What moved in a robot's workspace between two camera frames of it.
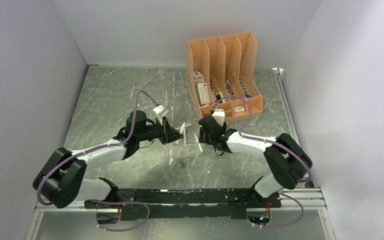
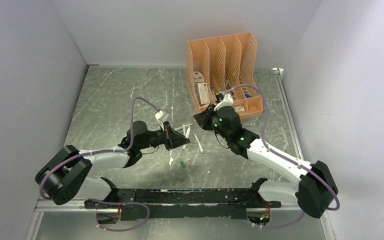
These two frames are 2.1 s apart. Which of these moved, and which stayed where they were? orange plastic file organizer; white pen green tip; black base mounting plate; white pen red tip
Moved: white pen red tip
Stayed: black base mounting plate; orange plastic file organizer; white pen green tip
